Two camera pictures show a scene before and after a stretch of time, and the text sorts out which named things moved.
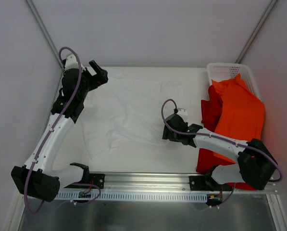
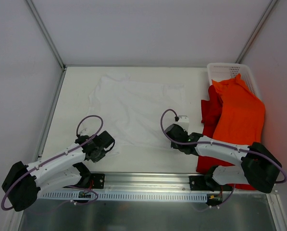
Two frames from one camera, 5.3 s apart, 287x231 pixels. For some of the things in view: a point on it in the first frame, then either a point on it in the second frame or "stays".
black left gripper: [95, 76] → [107, 138]
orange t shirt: [242, 115] stays
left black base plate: [90, 180] stays
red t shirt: [206, 159] stays
